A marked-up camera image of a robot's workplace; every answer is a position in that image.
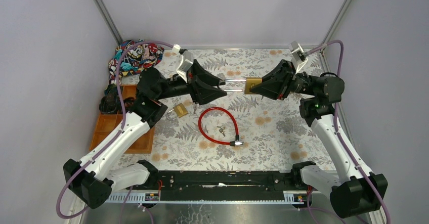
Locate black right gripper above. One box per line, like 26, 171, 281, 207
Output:
249, 59, 318, 101

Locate keys of padlock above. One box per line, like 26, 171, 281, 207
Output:
192, 103, 199, 114

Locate brass padlock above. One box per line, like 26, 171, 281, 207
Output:
217, 77, 262, 95
166, 103, 189, 120

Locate silver keys of cable lock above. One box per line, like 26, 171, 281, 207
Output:
217, 126, 226, 137

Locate red cable lock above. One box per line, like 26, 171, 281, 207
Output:
197, 107, 244, 148

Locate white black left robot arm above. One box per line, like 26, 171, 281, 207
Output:
63, 61, 296, 209

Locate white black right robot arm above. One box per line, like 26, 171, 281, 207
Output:
290, 73, 388, 218

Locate floral patterned table mat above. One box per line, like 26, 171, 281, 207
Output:
95, 48, 352, 172

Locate colourful comic print cloth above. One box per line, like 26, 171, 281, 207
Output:
108, 39, 164, 84

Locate orange wooden compartment tray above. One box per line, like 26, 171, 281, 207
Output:
89, 85, 154, 154

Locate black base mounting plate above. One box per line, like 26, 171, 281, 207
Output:
133, 171, 310, 202

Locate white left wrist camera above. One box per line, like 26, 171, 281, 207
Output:
171, 44, 194, 83

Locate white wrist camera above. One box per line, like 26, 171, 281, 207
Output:
171, 44, 194, 83
289, 41, 308, 74

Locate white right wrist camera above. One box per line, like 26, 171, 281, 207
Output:
289, 41, 308, 74

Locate aluminium frame rail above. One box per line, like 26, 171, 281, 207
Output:
93, 0, 123, 45

